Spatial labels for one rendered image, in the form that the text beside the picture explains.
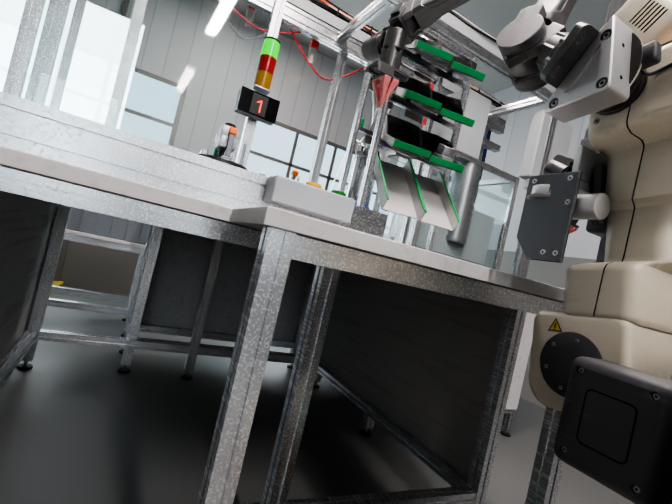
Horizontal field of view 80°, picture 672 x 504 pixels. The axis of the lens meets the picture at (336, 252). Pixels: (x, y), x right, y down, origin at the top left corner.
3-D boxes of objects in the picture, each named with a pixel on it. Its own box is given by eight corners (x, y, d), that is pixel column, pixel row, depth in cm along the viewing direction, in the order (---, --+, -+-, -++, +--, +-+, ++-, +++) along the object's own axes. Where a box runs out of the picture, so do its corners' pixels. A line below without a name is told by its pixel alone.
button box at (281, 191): (350, 223, 99) (356, 199, 99) (271, 200, 89) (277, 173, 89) (337, 222, 105) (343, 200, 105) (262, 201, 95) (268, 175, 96)
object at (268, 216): (608, 313, 100) (610, 301, 100) (263, 224, 60) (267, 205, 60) (428, 275, 163) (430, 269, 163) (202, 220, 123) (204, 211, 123)
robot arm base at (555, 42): (586, 21, 56) (633, 58, 62) (552, 9, 62) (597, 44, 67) (543, 80, 61) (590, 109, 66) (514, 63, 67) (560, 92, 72)
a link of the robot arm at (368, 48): (406, -1, 104) (421, 28, 110) (374, 12, 113) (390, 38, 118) (385, 32, 101) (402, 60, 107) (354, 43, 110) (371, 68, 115)
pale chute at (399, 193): (418, 220, 126) (425, 209, 123) (380, 209, 122) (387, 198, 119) (403, 168, 145) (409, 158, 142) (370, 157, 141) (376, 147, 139)
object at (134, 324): (439, 394, 304) (464, 283, 306) (116, 373, 202) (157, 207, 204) (408, 376, 337) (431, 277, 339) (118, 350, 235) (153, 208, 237)
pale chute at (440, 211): (452, 231, 133) (460, 221, 130) (418, 221, 129) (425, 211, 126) (434, 180, 152) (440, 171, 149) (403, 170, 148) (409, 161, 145)
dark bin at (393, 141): (428, 159, 128) (438, 136, 125) (392, 146, 124) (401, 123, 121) (400, 140, 153) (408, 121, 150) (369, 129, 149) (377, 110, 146)
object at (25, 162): (534, 299, 132) (536, 290, 132) (-75, 145, 62) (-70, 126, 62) (337, 257, 257) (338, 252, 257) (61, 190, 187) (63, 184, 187)
